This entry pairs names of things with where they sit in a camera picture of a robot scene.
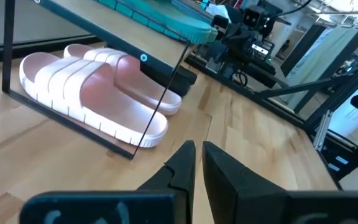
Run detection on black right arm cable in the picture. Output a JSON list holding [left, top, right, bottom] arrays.
[[275, 0, 312, 18]]

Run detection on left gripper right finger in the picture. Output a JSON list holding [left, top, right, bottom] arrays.
[[202, 141, 289, 224]]

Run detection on black box white labels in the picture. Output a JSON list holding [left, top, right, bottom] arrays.
[[317, 133, 358, 183]]

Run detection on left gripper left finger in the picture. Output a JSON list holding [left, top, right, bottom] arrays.
[[137, 139, 197, 224]]

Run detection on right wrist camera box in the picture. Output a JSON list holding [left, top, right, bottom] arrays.
[[242, 3, 269, 31]]

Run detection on pale green curtain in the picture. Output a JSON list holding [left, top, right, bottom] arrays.
[[280, 24, 358, 105]]

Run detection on pink slide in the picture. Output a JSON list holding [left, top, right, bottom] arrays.
[[19, 52, 169, 149], [63, 43, 182, 116]]

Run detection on silver aluminium extrusion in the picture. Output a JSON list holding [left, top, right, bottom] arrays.
[[313, 109, 334, 153]]

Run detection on green slide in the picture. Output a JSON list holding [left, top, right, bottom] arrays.
[[96, 0, 219, 45], [170, 0, 214, 18]]

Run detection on black-framed wooden shelf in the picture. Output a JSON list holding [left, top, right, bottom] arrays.
[[1, 0, 219, 160]]

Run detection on black slide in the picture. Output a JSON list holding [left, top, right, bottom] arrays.
[[139, 60, 193, 98], [178, 65, 198, 85]]

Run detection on person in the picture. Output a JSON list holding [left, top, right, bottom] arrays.
[[280, 39, 291, 60]]

